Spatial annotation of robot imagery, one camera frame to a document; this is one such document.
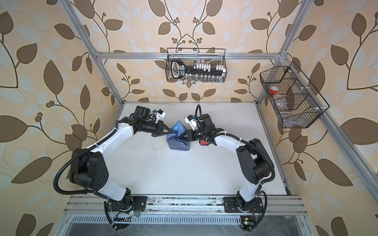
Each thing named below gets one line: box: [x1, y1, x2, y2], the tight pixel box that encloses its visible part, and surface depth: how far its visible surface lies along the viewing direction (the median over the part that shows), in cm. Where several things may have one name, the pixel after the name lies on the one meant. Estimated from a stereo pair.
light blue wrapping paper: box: [166, 119, 191, 151], surface depth 86 cm
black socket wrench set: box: [170, 59, 227, 80], surface depth 85 cm
